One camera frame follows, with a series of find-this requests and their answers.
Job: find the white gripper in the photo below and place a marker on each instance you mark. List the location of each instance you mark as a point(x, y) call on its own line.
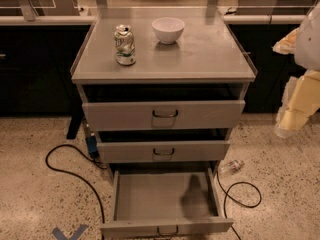
point(308, 47)

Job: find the grey bottom drawer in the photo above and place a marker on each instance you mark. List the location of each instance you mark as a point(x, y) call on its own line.
point(164, 204)

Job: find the grey drawer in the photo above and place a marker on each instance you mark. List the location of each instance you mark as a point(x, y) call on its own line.
point(168, 151)
point(163, 115)
point(164, 204)

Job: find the grey top drawer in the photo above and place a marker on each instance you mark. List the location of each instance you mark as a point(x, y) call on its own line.
point(163, 115)

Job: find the grey middle drawer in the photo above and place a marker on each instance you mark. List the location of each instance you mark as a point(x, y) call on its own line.
point(168, 151)

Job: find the grey metal drawer cabinet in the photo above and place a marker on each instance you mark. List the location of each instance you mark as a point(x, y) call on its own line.
point(204, 64)

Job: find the dark right bench cabinet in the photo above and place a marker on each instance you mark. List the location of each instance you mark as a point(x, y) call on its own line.
point(264, 95)

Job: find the dark bench cabinet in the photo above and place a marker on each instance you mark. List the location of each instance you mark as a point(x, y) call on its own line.
point(264, 95)
point(35, 65)

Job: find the clear plastic bottle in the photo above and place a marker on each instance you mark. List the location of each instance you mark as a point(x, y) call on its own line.
point(231, 168)

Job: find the white ceramic bowl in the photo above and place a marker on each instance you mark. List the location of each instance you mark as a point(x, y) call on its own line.
point(168, 29)

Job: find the crushed green soda can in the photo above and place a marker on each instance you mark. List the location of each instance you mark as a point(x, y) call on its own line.
point(124, 45)

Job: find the blue power adapter box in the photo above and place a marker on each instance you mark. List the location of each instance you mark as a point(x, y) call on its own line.
point(91, 143)

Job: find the dark left bench cabinet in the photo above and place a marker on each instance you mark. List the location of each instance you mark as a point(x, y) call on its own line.
point(35, 65)

